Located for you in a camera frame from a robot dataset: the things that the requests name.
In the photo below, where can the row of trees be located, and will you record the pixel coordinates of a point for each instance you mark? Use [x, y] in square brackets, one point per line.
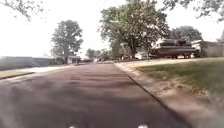
[95, 54]

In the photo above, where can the grey asphalt road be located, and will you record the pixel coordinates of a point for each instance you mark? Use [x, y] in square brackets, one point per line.
[86, 96]

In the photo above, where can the broad green tree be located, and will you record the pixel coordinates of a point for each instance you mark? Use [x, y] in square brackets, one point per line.
[133, 26]

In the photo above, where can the tall slim tree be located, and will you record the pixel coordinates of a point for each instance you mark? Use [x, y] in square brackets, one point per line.
[66, 38]

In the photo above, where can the pale concrete kerb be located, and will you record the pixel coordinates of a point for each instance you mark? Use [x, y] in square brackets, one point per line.
[166, 93]

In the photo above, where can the dark vehicle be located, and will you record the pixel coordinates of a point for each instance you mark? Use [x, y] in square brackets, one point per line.
[173, 50]

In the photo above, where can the pale pavement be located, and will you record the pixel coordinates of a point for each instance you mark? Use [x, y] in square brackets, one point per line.
[43, 69]

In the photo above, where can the grass lawn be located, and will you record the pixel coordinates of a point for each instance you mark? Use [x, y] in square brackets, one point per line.
[193, 73]

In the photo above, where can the low dark building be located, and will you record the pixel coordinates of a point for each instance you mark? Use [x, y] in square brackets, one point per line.
[20, 62]

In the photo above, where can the house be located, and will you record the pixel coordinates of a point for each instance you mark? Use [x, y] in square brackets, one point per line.
[210, 49]

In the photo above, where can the grass strip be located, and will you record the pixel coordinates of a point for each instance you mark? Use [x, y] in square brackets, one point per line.
[10, 73]

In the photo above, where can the overhanging tree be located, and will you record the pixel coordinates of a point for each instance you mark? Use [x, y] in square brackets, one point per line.
[23, 6]
[200, 6]

